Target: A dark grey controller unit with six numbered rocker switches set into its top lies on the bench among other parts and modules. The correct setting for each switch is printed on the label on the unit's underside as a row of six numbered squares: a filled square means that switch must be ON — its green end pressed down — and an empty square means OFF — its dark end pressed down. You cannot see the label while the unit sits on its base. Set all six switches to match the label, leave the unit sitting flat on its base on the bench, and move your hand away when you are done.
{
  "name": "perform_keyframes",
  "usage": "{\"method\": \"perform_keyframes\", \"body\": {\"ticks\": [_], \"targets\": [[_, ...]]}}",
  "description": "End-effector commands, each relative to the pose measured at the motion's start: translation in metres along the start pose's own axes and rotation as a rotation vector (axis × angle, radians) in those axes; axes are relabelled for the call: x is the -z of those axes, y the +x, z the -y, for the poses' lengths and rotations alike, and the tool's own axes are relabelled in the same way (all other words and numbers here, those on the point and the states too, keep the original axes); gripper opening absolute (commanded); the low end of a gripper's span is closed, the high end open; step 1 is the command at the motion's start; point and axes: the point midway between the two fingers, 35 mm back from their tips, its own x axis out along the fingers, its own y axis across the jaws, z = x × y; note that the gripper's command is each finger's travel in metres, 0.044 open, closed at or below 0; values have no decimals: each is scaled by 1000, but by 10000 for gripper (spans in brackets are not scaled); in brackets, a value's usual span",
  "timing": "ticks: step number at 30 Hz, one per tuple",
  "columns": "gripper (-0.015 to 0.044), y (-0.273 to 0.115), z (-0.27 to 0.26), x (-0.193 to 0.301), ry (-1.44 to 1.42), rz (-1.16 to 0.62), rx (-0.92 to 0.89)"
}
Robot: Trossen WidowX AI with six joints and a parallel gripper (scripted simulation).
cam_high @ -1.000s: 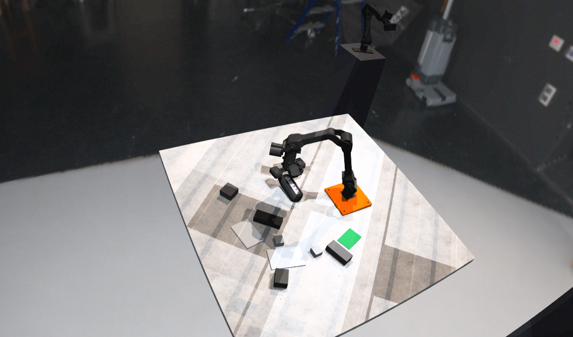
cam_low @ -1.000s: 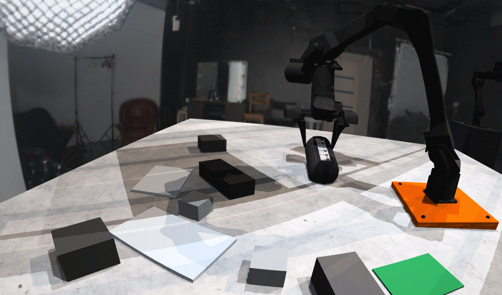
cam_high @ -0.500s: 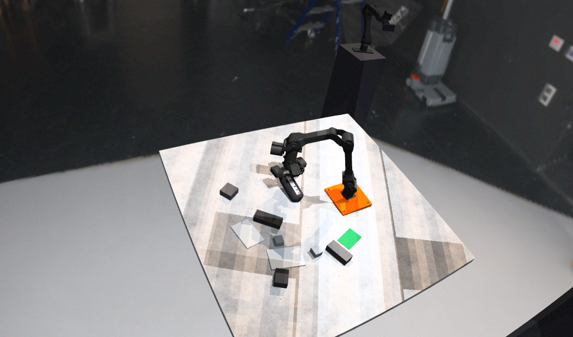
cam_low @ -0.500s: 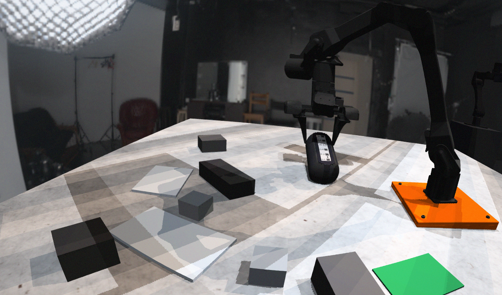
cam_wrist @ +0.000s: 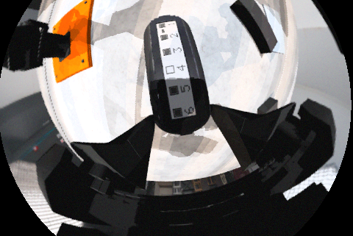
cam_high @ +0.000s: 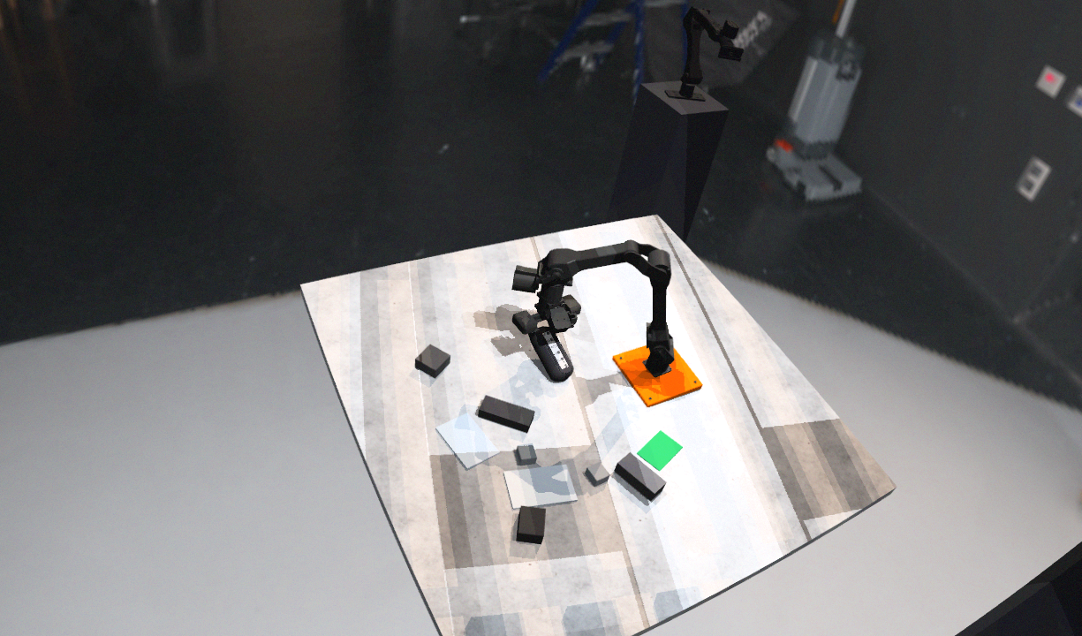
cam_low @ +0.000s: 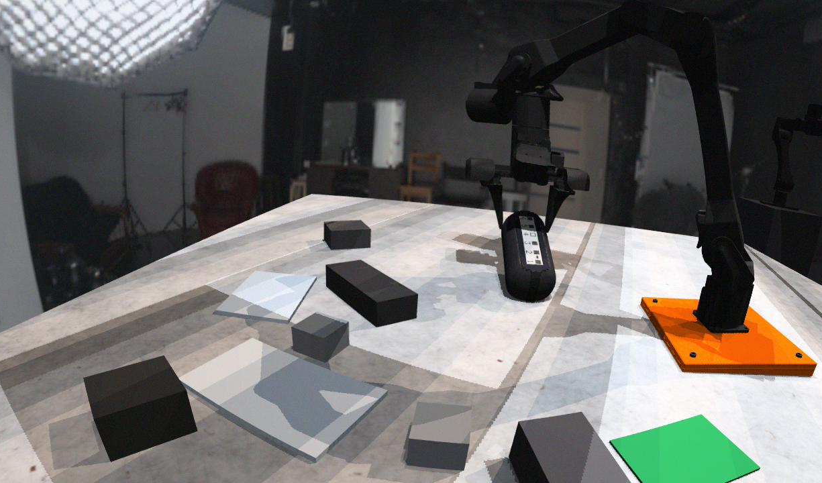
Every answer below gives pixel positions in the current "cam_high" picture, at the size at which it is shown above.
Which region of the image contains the green flat square panel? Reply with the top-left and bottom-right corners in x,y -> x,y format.
637,430 -> 683,472

